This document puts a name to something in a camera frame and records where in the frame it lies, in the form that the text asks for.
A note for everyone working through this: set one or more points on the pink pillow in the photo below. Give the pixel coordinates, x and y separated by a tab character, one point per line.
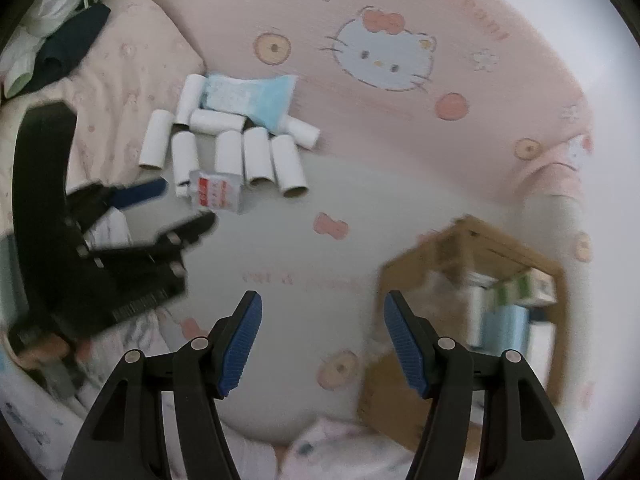
125	75

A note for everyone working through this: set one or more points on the person's left hand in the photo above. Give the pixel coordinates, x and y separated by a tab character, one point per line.
47	349

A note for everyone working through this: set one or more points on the dark cloth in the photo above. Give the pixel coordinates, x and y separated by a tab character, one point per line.
65	45

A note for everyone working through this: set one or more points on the green white carton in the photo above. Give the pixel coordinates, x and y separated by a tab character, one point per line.
525	287

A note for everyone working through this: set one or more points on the pink cartoon cat printed blanket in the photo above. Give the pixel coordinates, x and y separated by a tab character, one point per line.
400	160

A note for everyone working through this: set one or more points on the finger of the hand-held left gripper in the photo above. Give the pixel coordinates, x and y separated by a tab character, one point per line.
145	192
165	252

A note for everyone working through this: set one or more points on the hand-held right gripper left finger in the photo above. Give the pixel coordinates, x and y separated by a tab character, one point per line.
242	345

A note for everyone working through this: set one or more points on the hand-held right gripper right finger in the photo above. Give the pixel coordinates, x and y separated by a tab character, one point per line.
402	347

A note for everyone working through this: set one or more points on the brown cardboard box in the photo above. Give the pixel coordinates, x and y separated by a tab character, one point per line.
390	410

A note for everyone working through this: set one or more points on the light blue packet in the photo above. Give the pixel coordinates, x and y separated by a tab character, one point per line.
505	327

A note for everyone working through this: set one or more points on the blue face mask pack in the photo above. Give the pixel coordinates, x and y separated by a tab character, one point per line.
265	100

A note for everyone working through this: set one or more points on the small white red-print box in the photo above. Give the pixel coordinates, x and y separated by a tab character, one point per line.
217	195

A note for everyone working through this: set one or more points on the pile of white paper tubes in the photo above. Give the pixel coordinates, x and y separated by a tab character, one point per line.
257	155

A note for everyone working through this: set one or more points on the white cartoon print quilt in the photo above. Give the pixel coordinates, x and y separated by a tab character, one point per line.
345	447

